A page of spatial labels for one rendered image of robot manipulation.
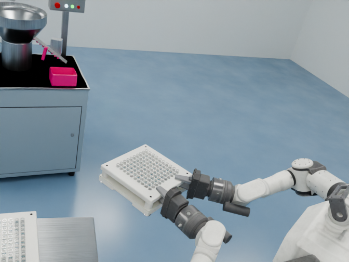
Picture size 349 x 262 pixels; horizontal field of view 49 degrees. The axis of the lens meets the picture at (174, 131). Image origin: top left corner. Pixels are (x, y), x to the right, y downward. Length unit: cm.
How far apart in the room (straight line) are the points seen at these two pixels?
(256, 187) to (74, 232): 66
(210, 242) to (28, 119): 177
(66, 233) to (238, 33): 533
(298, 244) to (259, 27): 568
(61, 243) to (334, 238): 85
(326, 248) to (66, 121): 202
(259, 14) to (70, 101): 440
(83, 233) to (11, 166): 152
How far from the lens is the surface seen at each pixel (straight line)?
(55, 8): 279
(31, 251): 127
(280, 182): 150
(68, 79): 257
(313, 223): 112
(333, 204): 104
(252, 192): 141
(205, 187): 140
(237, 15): 624
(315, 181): 146
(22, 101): 259
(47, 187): 293
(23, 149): 279
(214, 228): 120
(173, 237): 270
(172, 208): 129
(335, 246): 109
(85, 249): 137
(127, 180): 135
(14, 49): 270
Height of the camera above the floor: 191
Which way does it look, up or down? 30 degrees down
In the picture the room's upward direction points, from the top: 14 degrees clockwise
